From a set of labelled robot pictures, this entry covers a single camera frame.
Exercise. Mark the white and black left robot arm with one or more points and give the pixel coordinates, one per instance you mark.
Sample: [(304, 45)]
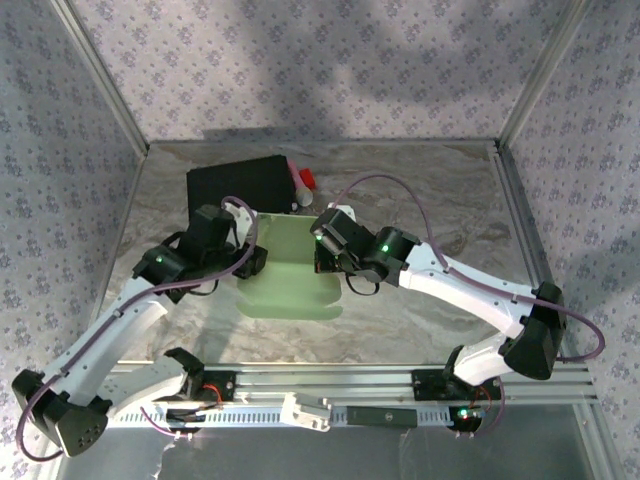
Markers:
[(115, 340)]

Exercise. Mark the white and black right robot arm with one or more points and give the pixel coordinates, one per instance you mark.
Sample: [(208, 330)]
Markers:
[(465, 290)]

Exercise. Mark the pink marker with white cap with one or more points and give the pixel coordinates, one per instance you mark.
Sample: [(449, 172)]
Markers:
[(304, 196)]

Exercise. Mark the flat black device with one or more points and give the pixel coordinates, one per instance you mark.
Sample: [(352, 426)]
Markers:
[(380, 416)]

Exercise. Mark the circuit board with lights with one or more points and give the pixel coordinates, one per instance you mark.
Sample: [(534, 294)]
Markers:
[(465, 415)]

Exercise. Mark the aluminium side rail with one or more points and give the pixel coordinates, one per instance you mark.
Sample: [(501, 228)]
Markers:
[(126, 210), (517, 200)]

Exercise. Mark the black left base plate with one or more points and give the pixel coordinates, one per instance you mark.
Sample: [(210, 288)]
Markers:
[(225, 385)]

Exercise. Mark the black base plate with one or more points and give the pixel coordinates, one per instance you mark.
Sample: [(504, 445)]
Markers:
[(427, 385), (225, 385)]

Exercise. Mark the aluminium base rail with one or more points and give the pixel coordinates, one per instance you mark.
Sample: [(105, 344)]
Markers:
[(325, 380)]

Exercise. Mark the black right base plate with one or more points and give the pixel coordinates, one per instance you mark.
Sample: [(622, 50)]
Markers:
[(427, 385)]

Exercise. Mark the white plastic bracket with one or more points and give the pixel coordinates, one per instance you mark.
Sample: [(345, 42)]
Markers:
[(305, 412)]

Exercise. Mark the aluminium frame post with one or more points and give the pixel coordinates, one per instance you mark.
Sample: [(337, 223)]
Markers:
[(101, 75), (545, 75)]

